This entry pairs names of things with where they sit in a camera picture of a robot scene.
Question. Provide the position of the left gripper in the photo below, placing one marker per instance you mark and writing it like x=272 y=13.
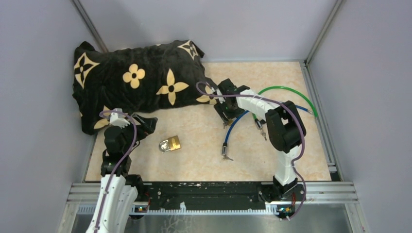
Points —
x=147 y=125

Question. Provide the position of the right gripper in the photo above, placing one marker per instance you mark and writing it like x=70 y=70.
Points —
x=220 y=108

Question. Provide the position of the large brass padlock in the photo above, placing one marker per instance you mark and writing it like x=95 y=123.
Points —
x=170 y=144

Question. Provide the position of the blue cable lock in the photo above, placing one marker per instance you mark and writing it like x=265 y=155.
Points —
x=225 y=143

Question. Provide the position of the small brass padlock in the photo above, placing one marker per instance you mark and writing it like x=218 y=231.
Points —
x=228 y=123

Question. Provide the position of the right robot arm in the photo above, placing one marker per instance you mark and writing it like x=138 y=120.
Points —
x=280 y=123

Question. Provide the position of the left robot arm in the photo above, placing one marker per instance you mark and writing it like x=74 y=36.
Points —
x=118 y=189

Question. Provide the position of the green lock keys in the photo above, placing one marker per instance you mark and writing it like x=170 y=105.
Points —
x=262 y=132

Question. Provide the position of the black pillow with cream flowers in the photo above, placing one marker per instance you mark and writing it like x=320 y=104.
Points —
x=139 y=80

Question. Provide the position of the green cable lock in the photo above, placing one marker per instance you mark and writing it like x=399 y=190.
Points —
x=305 y=105

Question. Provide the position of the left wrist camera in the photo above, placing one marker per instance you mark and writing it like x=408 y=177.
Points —
x=118 y=118

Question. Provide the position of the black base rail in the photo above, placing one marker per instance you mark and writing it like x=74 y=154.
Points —
x=236 y=198

